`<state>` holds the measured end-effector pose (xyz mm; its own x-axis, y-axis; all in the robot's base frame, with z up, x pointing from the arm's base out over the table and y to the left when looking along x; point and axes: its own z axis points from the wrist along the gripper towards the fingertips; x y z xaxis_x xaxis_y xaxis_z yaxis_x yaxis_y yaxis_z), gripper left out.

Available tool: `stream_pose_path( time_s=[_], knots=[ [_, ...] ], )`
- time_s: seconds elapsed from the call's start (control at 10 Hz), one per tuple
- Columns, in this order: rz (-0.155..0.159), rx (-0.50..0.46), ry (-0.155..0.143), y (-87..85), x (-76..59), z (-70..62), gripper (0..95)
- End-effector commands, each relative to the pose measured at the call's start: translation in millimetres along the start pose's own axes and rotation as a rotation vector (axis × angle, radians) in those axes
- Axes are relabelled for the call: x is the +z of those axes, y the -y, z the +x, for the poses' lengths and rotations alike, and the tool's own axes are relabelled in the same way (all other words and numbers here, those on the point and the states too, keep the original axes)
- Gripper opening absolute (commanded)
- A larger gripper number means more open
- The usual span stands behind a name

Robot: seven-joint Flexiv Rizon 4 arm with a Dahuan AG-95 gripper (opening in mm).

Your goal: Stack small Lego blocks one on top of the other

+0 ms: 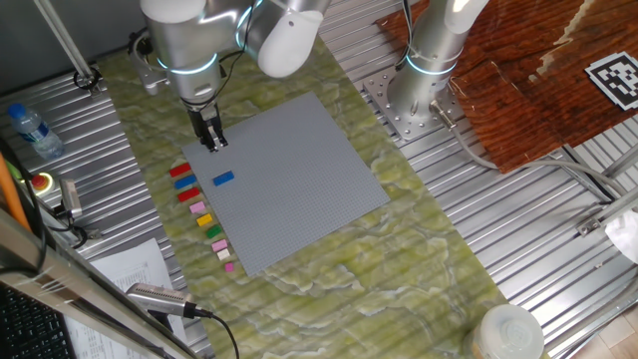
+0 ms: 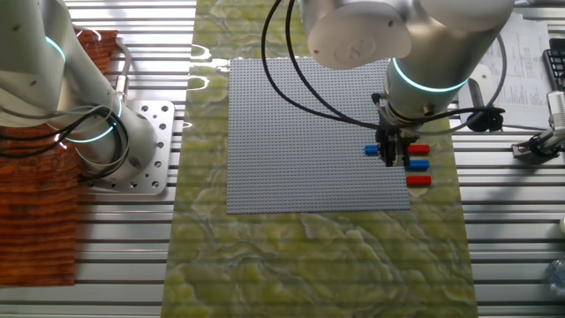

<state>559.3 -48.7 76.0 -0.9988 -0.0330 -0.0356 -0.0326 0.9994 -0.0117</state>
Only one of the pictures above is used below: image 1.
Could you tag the blue long Lego brick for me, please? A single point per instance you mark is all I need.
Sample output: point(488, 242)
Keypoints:
point(223, 178)
point(185, 181)

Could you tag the yellow Lego brick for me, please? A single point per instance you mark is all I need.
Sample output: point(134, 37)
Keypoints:
point(204, 220)

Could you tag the red long Lego brick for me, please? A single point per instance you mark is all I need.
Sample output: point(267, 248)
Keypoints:
point(189, 194)
point(180, 170)

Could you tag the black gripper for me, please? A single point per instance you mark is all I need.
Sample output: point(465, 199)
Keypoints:
point(203, 118)

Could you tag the printed paper sheets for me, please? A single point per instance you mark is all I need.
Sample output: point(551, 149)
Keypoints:
point(134, 269)

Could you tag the clear plastic water bottle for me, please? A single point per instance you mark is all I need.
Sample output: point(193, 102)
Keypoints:
point(35, 130)

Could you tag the grey ribbed camera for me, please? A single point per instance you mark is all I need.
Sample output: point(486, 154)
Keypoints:
point(70, 197)

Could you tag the green Lego brick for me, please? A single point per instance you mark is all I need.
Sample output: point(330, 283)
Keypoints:
point(214, 231)

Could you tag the orange pole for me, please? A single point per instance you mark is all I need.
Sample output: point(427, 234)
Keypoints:
point(9, 189)

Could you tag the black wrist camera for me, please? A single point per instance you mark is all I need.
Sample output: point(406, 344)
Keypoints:
point(139, 45)

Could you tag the pink Lego brick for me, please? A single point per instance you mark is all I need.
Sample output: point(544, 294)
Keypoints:
point(197, 207)
point(219, 245)

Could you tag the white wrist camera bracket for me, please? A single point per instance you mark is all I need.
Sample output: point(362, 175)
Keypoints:
point(147, 75)

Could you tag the aluminium foreground bar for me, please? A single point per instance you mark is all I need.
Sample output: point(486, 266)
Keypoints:
point(50, 279)

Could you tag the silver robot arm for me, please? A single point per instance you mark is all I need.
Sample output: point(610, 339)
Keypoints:
point(428, 50)

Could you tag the grey Lego baseplate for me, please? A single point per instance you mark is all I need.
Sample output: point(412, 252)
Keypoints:
point(299, 199)

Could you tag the black keyboard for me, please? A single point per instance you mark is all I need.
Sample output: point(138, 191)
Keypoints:
point(30, 331)

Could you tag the aluminium profile frame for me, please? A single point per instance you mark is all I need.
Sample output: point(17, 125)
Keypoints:
point(620, 204)

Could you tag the magenta tiny Lego brick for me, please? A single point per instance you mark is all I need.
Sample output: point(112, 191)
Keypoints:
point(229, 267)

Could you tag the slanted aluminium post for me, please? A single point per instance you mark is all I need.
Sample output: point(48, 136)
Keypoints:
point(60, 37)

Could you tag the metal camera mount clamp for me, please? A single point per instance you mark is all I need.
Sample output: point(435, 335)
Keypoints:
point(92, 233)

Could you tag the white round container lid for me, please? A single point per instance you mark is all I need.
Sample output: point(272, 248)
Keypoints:
point(508, 333)

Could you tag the black white fiducial marker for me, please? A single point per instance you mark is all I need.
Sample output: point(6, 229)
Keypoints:
point(615, 80)

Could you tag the black round knob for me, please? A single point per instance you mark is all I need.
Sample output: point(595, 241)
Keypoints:
point(87, 80)

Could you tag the white cloth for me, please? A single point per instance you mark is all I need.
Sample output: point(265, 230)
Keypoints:
point(625, 234)

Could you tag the brown wooden board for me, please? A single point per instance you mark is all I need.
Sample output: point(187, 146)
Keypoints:
point(523, 100)

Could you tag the silver camera with grille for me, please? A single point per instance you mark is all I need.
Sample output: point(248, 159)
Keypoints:
point(157, 299)

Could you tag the green marble pattern mat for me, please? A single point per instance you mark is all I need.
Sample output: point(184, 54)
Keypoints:
point(349, 299)

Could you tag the red emergency stop button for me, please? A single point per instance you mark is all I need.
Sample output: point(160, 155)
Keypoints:
point(41, 182)

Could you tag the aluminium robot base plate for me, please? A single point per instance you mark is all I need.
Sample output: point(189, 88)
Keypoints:
point(399, 124)

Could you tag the white small Lego brick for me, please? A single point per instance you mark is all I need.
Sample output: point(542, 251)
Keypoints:
point(223, 254)

